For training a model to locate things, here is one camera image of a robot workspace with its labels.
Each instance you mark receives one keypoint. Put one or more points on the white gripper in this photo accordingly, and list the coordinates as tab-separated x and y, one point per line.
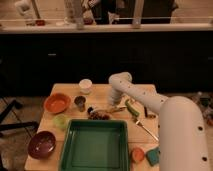
114	97

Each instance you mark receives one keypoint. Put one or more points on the white handled dish brush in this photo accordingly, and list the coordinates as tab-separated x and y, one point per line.
91	110

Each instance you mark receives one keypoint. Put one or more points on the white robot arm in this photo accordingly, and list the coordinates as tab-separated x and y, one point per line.
182	138

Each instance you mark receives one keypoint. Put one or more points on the orange red bowl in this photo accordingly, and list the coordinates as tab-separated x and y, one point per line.
57	103

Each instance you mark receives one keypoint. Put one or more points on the small green bowl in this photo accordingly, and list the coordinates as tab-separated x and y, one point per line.
61	122

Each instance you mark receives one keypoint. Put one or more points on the small orange bowl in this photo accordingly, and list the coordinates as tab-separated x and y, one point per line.
137	155

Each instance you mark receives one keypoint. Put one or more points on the dark maroon bowl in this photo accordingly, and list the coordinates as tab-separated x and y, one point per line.
41	145

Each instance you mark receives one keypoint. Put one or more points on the brown toy food pile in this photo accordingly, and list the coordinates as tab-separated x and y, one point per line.
98	116

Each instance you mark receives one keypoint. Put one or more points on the white cup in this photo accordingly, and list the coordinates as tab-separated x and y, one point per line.
85	86

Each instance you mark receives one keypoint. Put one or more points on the small metal cup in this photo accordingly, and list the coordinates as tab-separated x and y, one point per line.
80	103

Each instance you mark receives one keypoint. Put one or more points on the green plastic tray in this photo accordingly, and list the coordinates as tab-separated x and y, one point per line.
95	145

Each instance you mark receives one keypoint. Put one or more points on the black chair base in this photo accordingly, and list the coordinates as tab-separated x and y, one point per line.
10	110

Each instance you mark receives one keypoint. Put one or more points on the dark handled tool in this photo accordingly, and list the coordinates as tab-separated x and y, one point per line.
147	115

